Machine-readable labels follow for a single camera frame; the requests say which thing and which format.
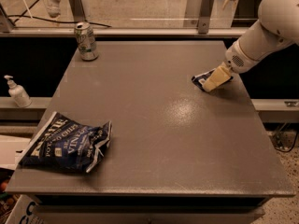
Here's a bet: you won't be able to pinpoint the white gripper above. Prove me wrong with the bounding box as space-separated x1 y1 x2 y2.
203 41 261 92

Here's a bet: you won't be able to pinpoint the blue rxbar blueberry wrapper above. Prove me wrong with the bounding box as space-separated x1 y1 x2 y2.
191 68 234 92

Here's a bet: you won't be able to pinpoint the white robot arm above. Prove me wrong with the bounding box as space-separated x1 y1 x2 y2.
202 0 299 92

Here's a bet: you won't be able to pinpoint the blue potato chip bag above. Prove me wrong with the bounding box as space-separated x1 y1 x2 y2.
18 112 112 173

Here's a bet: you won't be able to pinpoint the green white soda can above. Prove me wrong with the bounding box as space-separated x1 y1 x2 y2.
74 21 99 61

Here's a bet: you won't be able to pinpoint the white pump sanitizer bottle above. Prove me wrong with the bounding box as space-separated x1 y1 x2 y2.
4 75 32 108

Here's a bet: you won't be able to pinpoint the white cardboard box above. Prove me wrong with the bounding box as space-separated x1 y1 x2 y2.
5 195 46 224

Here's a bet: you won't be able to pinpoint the right metal glass bracket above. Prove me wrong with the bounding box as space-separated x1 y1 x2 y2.
197 0 214 34

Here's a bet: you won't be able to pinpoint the metal glass bracket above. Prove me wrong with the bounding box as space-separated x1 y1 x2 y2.
68 0 86 22
197 0 214 34

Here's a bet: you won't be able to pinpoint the black cables on floor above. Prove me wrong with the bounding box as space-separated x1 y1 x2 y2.
270 123 299 153

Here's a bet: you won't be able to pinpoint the left metal glass bracket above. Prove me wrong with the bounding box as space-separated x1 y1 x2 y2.
68 0 86 22

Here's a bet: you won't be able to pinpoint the black cable behind glass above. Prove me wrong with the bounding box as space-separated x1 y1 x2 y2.
7 0 112 29

